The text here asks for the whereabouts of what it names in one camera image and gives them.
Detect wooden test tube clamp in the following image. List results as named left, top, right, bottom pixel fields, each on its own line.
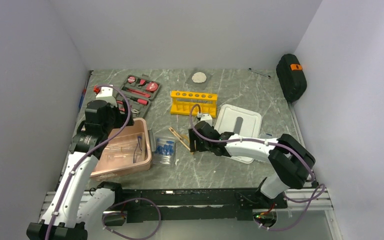
left=168, top=126, right=191, bottom=152

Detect pink plastic bin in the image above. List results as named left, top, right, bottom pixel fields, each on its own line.
left=90, top=117, right=152, bottom=181

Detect bag of plastic pipettes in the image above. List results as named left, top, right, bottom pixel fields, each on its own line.
left=102, top=141, right=137, bottom=161

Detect blue safety glasses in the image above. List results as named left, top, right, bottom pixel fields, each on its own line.
left=132, top=134, right=146, bottom=164

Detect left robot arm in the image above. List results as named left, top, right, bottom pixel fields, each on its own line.
left=26, top=100, right=134, bottom=240

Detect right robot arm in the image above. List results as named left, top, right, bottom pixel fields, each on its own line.
left=189, top=121, right=316, bottom=208

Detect red black pliers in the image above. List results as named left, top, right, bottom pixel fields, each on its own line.
left=116, top=100, right=140, bottom=116

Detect bag of blue caps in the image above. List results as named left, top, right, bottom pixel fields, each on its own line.
left=152, top=137, right=176, bottom=166

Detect white bin lid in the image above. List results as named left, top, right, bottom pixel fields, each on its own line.
left=213, top=103, right=263, bottom=165

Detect yellow test tube rack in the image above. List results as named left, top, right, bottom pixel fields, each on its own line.
left=170, top=90, right=218, bottom=118

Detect grey tool case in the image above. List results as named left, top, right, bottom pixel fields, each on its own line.
left=120, top=74, right=162, bottom=118

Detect red electrical tape roll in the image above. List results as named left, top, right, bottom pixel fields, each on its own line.
left=127, top=76, right=136, bottom=84

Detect red utility knife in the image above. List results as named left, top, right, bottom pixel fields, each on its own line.
left=122, top=87, right=151, bottom=99

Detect red tape measure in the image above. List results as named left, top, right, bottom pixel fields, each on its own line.
left=145, top=82, right=159, bottom=93

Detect clear plastic box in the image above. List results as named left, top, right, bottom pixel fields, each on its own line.
left=259, top=132, right=273, bottom=139

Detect silver wrench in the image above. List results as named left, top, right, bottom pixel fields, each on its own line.
left=248, top=68, right=272, bottom=79

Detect black tool case orange latch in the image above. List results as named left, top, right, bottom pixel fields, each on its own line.
left=275, top=53, right=307, bottom=103

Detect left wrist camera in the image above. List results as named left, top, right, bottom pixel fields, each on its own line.
left=93, top=85, right=118, bottom=107

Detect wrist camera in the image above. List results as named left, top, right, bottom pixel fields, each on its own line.
left=196, top=113, right=213, bottom=126
left=93, top=85, right=118, bottom=107

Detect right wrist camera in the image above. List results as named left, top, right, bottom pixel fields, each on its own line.
left=196, top=113, right=213, bottom=126

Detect blue red screwdriver by wall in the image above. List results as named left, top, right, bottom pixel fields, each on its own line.
left=78, top=70, right=93, bottom=110

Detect red handled screwdriver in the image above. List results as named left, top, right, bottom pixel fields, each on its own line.
left=127, top=96, right=149, bottom=106

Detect grey bin latch handle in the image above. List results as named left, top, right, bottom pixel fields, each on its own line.
left=148, top=129, right=157, bottom=153

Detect wire gauze with white centre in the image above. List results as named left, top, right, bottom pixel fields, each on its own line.
left=185, top=68, right=213, bottom=90

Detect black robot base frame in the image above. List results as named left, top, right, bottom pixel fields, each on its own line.
left=108, top=187, right=288, bottom=223

